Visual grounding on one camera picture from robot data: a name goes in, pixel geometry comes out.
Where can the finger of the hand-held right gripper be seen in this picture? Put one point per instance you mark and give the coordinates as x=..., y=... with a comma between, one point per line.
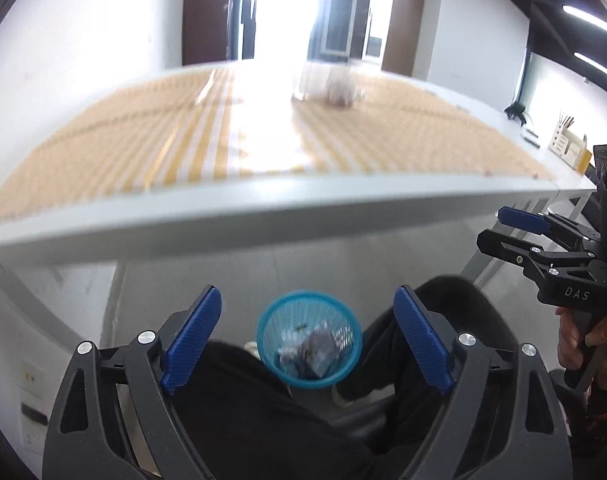
x=521, y=220
x=503, y=245

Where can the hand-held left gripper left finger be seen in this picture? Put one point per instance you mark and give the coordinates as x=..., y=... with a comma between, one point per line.
x=193, y=340

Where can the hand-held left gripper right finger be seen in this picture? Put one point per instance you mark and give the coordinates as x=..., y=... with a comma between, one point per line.
x=423, y=340

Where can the blue mesh waste basket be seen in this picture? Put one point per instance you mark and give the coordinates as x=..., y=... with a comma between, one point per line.
x=273, y=340

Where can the brown wrapper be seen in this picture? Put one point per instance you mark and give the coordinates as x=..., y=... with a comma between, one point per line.
x=316, y=352

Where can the clear plastic bag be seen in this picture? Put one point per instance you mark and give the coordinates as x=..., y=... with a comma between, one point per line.
x=328, y=85

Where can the person's right forearm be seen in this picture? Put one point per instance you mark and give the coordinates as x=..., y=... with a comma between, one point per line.
x=606, y=425

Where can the person's right hand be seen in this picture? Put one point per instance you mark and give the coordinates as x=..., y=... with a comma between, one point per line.
x=566, y=345

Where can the person's right leg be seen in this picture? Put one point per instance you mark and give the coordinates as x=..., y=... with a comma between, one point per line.
x=463, y=305

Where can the white desk organizer with pens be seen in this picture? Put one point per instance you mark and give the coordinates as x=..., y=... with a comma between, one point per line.
x=566, y=142

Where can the black object on table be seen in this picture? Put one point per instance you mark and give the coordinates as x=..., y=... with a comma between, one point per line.
x=516, y=111

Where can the person's legs black trousers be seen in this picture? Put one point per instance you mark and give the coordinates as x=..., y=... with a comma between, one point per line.
x=263, y=435

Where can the ceiling strip light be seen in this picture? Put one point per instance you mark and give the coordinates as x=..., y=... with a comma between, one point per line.
x=593, y=21
x=598, y=66

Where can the yellow checked tablecloth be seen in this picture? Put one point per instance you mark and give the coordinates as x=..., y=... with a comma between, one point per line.
x=108, y=150

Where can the brown cabinet with glass doors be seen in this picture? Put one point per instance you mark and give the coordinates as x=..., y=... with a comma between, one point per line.
x=401, y=25

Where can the glass balcony door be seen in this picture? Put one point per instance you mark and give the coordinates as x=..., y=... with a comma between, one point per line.
x=278, y=5

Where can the dark brown wardrobe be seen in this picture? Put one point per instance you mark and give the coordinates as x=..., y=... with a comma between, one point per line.
x=211, y=10

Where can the white wall socket plate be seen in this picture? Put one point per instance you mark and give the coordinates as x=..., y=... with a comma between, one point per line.
x=32, y=374
x=34, y=440

